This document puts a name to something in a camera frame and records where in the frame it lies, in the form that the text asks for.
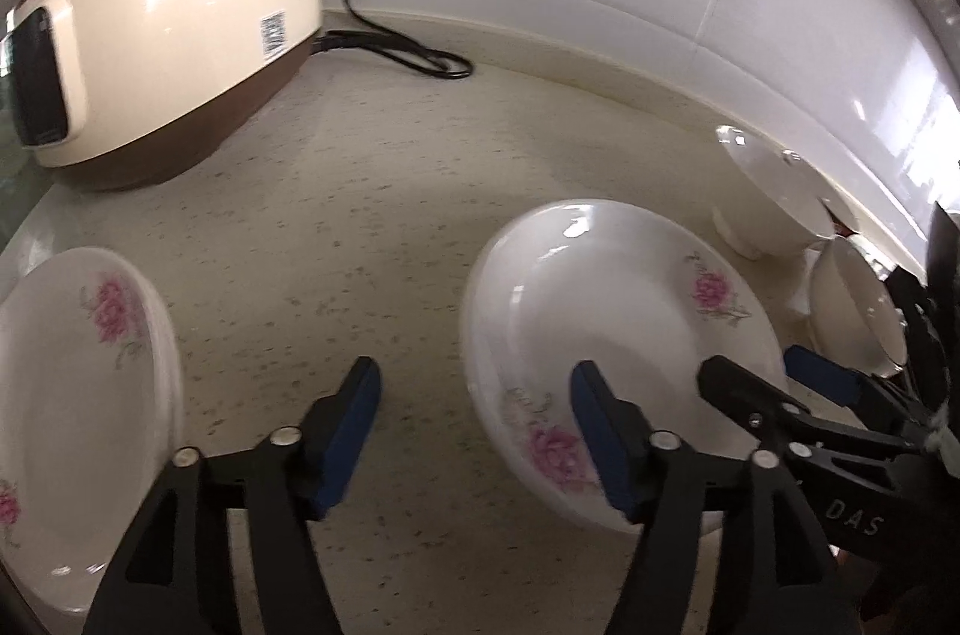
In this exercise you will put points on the white bowl with silver rim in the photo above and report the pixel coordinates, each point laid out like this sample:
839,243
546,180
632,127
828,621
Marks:
847,305

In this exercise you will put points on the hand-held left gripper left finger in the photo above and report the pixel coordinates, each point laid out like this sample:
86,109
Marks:
345,447

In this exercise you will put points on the large round floral plate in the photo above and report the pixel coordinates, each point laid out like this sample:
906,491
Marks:
622,305

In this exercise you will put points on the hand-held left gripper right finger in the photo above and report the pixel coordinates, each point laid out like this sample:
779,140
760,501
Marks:
600,447

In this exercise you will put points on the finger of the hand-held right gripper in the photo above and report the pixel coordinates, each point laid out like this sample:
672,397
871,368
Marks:
742,391
825,372

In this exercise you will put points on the large plain white bowl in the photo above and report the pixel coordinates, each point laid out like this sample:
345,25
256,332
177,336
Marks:
772,200

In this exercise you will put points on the cream electric cooker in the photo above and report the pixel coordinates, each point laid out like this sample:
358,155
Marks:
187,20

